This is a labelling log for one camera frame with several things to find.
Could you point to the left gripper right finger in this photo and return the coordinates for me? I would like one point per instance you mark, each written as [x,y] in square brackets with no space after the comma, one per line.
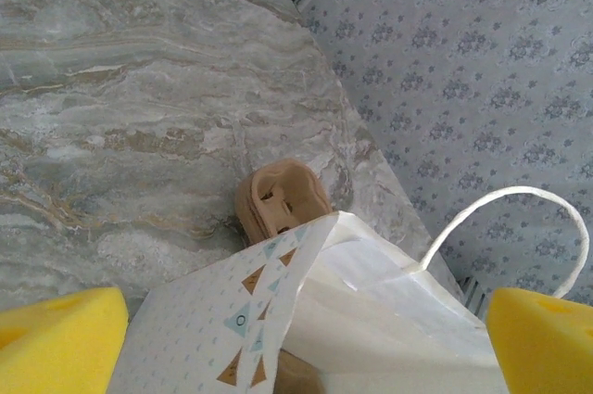
[546,343]

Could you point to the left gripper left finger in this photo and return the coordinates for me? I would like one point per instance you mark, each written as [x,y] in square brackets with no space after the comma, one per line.
[55,343]

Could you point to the white paper carrier bag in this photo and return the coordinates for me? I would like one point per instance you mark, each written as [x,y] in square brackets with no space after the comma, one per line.
[380,310]

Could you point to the stack of cardboard cup carriers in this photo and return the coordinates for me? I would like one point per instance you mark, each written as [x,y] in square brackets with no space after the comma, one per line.
[296,190]

